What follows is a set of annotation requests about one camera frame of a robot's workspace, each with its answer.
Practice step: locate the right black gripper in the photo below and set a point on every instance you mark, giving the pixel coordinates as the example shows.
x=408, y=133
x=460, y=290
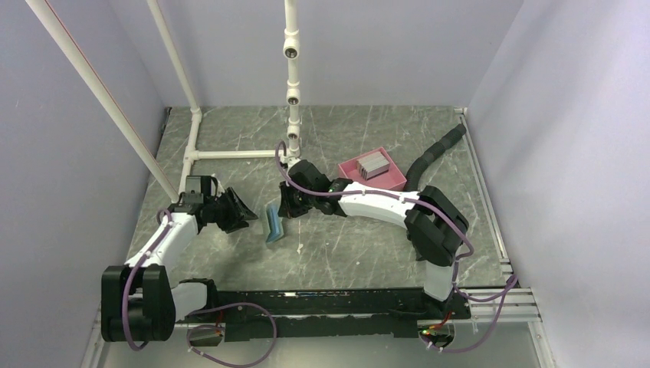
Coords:
x=287, y=209

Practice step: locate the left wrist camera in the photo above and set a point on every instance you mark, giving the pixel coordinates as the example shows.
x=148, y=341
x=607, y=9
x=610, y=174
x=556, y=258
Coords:
x=198, y=190

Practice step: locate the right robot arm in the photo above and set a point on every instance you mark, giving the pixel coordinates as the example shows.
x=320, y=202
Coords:
x=433, y=225

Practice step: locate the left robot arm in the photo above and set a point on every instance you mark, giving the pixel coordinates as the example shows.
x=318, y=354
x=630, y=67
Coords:
x=138, y=303

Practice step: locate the grey card stack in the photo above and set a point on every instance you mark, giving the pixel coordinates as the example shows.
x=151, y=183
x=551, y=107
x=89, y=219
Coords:
x=372, y=165

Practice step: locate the pink plastic tray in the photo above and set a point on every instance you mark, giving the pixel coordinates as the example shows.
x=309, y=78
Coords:
x=393, y=179

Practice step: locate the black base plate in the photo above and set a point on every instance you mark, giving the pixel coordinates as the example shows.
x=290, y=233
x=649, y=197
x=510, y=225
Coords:
x=397, y=312

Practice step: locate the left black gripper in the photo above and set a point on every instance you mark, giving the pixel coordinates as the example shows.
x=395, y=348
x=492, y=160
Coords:
x=228, y=225

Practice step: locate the green card holder wallet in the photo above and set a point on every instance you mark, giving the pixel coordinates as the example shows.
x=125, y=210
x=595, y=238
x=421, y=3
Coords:
x=274, y=224

